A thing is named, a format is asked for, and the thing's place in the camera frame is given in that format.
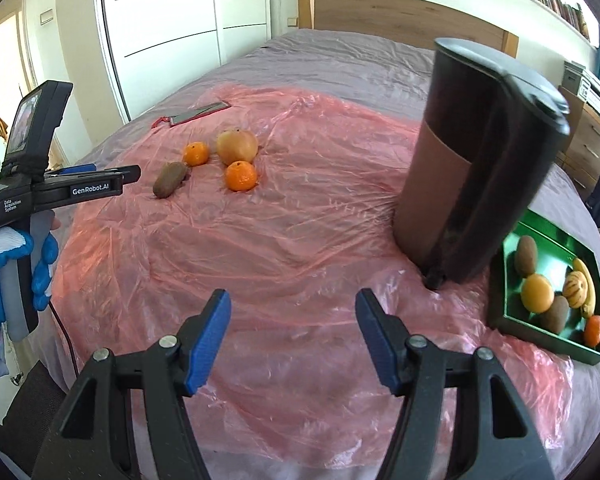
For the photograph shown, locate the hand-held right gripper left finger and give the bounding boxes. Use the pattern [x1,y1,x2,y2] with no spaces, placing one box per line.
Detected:
[37,289,233,480]

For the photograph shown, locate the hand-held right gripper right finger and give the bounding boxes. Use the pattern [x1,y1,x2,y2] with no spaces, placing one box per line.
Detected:
[355,287,553,480]

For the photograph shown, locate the brown kiwi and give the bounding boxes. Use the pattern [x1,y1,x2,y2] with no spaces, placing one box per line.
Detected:
[539,295,570,335]
[153,161,188,199]
[515,235,539,277]

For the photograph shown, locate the small orange mandarin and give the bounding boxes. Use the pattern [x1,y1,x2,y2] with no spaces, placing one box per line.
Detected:
[182,141,210,167]
[224,160,258,192]
[583,314,600,348]

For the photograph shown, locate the yellow red apple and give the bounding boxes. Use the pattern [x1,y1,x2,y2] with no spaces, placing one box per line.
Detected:
[216,129,259,166]

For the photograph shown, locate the large yellow orange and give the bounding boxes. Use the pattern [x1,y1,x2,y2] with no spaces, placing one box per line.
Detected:
[520,273,555,313]

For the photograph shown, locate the green tray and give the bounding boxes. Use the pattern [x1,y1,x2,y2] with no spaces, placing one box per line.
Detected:
[487,210,600,366]

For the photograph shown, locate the striped yellow fruit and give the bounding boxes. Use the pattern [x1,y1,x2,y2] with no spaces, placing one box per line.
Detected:
[562,271,588,307]

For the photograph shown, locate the yellow banana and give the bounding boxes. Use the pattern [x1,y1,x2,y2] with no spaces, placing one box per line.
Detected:
[572,257,597,319]

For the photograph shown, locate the person's left hand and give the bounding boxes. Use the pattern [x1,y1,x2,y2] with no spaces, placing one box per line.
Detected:
[0,214,62,334]

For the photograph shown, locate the smartphone in red case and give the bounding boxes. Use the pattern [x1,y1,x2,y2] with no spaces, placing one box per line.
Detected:
[151,101,231,129]

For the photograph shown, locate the red plastic sheet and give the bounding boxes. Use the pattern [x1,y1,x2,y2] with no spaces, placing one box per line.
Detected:
[50,85,576,466]

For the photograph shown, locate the white wardrobe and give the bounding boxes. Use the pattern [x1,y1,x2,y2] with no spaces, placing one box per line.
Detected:
[25,0,271,126]

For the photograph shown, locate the dark fabric seat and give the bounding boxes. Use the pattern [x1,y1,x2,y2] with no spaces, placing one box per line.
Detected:
[0,361,70,463]

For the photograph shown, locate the wooden dresser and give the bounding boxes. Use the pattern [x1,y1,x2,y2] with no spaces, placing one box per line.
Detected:
[555,105,600,201]

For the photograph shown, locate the wooden bed headboard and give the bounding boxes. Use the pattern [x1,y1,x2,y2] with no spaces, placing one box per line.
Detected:
[297,0,520,58]

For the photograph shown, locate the white printer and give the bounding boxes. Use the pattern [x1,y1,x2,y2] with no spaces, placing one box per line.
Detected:
[562,60,600,121]

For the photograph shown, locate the black cable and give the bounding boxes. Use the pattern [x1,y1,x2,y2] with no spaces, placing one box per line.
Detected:
[49,299,78,378]

